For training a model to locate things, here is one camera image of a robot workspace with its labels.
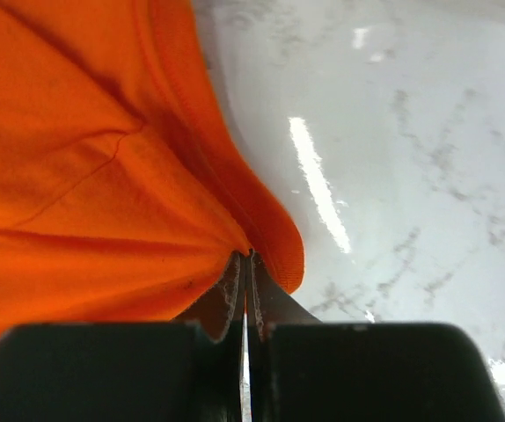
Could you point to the orange t shirt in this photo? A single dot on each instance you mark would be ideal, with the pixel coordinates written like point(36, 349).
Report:
point(122, 194)

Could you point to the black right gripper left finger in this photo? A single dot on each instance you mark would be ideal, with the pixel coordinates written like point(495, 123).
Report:
point(187, 369)

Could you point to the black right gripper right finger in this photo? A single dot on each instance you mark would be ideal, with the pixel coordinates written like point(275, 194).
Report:
point(302, 369)

